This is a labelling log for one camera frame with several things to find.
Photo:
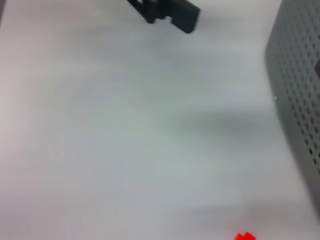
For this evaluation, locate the grey perforated storage basket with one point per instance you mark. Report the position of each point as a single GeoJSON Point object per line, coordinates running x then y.
{"type": "Point", "coordinates": [295, 75]}

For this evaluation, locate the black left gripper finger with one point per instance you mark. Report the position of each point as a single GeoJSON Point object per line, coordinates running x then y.
{"type": "Point", "coordinates": [182, 17]}

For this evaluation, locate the small red toy brick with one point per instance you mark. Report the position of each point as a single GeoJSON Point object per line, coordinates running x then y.
{"type": "Point", "coordinates": [245, 237]}

